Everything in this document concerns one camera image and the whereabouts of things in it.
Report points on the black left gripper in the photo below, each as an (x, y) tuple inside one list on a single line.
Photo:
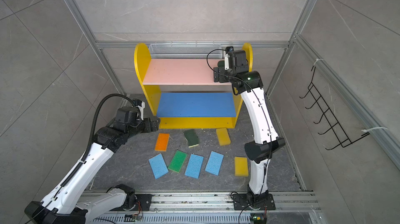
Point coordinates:
[(155, 124)]

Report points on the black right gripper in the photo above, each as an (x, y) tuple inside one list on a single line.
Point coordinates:
[(220, 73)]

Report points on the yellow sponge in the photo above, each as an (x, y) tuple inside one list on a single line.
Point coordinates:
[(223, 136), (241, 167)]

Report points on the green scouring sponge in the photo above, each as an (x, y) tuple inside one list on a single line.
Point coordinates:
[(221, 63), (191, 138)]

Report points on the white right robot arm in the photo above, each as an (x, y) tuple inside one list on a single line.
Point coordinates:
[(249, 87)]

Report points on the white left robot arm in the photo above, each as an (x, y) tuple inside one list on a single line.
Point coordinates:
[(63, 206)]

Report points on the pink upper shelf board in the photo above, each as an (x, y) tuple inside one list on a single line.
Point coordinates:
[(180, 72)]

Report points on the orange sponge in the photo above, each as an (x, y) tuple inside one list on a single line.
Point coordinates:
[(162, 142)]

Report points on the blue sponge far left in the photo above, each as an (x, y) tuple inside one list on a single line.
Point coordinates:
[(158, 166)]

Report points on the blue sponge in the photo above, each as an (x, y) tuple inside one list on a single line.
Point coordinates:
[(194, 166), (214, 163), (158, 166)]

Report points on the bright green sponge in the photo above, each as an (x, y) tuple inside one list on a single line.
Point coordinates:
[(177, 161)]

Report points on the blue sponge middle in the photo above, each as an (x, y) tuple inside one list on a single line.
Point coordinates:
[(194, 166)]

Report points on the blue sponge right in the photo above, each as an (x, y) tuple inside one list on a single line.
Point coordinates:
[(214, 163)]

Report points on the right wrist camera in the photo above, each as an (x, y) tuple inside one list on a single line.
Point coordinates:
[(229, 49)]

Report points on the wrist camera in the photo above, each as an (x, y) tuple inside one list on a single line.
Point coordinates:
[(229, 49), (138, 103)]

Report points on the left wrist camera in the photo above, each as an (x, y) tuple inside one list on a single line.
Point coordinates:
[(138, 103)]

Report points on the black wire hook rack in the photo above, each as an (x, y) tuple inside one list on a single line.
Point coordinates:
[(328, 116)]

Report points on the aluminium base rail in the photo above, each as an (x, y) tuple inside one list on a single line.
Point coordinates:
[(217, 208)]

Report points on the aluminium frame profile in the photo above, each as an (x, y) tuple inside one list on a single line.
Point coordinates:
[(84, 26)]

